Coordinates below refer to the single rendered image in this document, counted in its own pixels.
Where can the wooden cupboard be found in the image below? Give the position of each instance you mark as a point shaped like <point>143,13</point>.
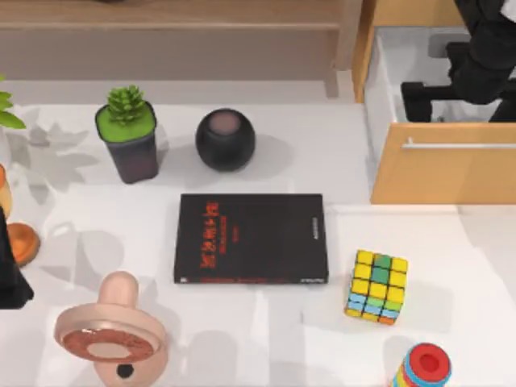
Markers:
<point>364,48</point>

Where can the pale wooden drawer front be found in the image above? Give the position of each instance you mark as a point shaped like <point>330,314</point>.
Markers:
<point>443,177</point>

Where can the colourful puzzle cube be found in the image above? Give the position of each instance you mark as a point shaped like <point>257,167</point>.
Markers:
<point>377,288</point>

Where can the black round speaker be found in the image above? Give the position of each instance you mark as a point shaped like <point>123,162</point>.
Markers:
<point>225,141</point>

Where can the black book with red lettering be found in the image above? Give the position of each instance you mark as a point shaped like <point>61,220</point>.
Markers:
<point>250,242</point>

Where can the wooden open shelf unit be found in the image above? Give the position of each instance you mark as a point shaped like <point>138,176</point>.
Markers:
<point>169,36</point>

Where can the stack of coloured rings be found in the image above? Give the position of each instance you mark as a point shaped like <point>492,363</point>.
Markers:
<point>423,367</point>

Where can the green succulent in black pot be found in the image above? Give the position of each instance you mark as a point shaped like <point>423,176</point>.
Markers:
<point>131,145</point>

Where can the leafy green plant white pot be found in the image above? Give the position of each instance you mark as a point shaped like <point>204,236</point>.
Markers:
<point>6,117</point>

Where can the orange trophy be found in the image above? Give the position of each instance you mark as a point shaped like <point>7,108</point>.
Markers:
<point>24,244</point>

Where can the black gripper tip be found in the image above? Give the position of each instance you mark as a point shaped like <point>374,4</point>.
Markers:
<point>10,274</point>

